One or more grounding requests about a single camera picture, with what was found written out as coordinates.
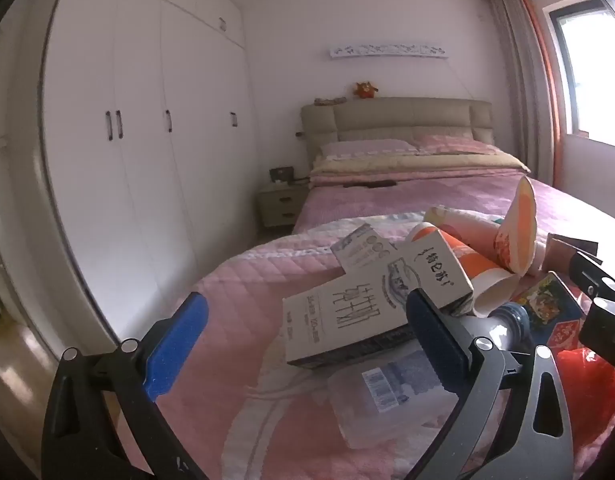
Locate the colourful snack packet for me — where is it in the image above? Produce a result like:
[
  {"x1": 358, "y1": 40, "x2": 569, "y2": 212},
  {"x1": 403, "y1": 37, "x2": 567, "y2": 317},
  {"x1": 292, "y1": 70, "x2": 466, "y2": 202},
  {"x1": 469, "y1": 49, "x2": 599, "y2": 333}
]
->
[{"x1": 513, "y1": 271, "x2": 585, "y2": 352}]

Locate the orange white paper cup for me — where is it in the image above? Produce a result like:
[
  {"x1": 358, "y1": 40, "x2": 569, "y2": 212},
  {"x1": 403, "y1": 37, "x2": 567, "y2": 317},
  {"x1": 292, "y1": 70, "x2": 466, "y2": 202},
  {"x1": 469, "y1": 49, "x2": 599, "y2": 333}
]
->
[{"x1": 405, "y1": 222, "x2": 520, "y2": 318}]

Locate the orange cone paper cup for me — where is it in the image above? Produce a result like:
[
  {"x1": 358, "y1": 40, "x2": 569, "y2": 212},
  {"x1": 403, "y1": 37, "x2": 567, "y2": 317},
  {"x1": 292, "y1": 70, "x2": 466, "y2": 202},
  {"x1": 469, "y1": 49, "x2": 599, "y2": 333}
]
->
[{"x1": 494, "y1": 177, "x2": 537, "y2": 275}]

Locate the pink floral paper cup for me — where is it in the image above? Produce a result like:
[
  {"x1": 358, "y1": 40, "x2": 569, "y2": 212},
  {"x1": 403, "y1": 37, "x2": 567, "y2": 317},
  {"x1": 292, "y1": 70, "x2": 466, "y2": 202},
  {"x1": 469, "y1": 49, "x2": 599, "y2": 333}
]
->
[{"x1": 423, "y1": 206, "x2": 510, "y2": 262}]

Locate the white milk carton box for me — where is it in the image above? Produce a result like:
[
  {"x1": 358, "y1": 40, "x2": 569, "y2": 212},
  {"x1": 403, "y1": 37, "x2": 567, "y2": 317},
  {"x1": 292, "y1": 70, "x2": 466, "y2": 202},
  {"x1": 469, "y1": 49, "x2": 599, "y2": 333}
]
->
[{"x1": 283, "y1": 231, "x2": 473, "y2": 368}]

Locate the red plastic bag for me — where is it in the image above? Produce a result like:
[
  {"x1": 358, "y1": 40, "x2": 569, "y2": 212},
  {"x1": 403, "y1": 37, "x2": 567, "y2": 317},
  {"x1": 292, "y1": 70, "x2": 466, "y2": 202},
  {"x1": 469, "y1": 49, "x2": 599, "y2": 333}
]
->
[{"x1": 556, "y1": 348, "x2": 615, "y2": 479}]

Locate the brown cardboard piece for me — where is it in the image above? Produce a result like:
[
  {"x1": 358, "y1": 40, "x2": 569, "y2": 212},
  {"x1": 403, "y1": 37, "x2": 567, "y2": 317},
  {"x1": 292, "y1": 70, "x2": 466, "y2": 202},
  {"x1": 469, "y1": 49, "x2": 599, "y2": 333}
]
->
[{"x1": 542, "y1": 233, "x2": 603, "y2": 274}]

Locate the grey printed carton box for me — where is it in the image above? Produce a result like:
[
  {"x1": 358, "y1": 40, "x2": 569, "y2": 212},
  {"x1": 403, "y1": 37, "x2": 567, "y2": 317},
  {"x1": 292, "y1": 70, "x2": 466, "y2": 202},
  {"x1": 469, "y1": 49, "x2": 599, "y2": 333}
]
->
[{"x1": 330, "y1": 223, "x2": 396, "y2": 273}]

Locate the pink quilted blanket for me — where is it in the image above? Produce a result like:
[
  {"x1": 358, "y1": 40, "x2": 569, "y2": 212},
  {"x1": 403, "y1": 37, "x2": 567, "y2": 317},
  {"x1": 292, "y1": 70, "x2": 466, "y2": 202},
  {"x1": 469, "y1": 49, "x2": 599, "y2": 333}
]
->
[{"x1": 158, "y1": 219, "x2": 437, "y2": 479}]

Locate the pink pillow right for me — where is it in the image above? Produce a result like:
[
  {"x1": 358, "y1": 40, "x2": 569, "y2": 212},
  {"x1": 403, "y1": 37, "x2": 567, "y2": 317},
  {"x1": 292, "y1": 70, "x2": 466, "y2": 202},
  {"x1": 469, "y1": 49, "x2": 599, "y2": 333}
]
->
[{"x1": 414, "y1": 134, "x2": 501, "y2": 155}]

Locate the pink pillow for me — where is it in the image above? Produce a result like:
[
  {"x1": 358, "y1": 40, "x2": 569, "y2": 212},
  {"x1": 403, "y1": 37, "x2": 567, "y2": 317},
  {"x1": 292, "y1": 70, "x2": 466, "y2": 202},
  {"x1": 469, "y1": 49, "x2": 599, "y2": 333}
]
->
[
  {"x1": 321, "y1": 139, "x2": 418, "y2": 158},
  {"x1": 414, "y1": 134, "x2": 501, "y2": 155}
]

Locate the yellow folded blanket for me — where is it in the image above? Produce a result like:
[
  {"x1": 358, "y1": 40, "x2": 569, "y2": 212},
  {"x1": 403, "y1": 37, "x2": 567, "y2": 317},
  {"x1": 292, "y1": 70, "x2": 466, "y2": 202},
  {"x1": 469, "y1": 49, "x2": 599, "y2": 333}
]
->
[{"x1": 309, "y1": 152, "x2": 530, "y2": 185}]

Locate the beige nightstand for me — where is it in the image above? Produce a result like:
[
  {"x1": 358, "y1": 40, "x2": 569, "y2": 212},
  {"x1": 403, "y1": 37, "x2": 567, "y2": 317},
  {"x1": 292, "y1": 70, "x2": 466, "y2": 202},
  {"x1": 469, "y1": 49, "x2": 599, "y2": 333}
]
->
[{"x1": 257, "y1": 183, "x2": 309, "y2": 228}]

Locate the white wardrobe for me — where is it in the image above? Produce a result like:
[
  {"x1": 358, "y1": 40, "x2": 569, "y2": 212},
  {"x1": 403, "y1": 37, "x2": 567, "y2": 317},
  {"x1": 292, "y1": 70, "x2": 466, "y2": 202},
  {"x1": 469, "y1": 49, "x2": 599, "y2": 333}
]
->
[{"x1": 42, "y1": 0, "x2": 258, "y2": 339}]

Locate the window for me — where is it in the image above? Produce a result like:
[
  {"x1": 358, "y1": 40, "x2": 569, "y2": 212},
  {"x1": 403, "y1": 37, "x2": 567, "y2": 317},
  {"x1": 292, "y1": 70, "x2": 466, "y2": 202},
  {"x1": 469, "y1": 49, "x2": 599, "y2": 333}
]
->
[{"x1": 549, "y1": 0, "x2": 615, "y2": 147}]

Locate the purple bedspread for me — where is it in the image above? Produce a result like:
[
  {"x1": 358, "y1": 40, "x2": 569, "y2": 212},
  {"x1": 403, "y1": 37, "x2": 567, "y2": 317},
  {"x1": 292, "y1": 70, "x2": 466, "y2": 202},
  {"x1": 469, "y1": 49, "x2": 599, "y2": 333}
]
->
[{"x1": 294, "y1": 174, "x2": 615, "y2": 260}]

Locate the black device on nightstand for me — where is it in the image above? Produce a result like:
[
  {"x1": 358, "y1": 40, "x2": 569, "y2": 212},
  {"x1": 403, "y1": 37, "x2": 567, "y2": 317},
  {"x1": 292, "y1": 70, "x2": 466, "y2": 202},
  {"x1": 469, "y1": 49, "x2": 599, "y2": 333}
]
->
[{"x1": 268, "y1": 166, "x2": 296, "y2": 184}]

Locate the pink pillow left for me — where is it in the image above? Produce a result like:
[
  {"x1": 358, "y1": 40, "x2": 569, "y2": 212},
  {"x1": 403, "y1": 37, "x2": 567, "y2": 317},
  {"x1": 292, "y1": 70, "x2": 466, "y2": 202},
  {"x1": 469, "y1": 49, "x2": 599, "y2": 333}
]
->
[{"x1": 321, "y1": 139, "x2": 418, "y2": 158}]

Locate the beige padded headboard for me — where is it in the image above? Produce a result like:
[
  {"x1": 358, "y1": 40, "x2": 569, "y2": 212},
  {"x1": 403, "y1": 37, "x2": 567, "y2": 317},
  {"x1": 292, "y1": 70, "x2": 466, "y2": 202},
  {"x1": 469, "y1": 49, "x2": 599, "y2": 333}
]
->
[{"x1": 301, "y1": 96, "x2": 495, "y2": 165}]

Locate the orange plush toy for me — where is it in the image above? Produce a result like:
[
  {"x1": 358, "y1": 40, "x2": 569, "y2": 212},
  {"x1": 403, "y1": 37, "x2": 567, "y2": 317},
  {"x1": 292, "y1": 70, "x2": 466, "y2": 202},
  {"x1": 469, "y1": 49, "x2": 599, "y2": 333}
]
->
[{"x1": 354, "y1": 81, "x2": 378, "y2": 99}]

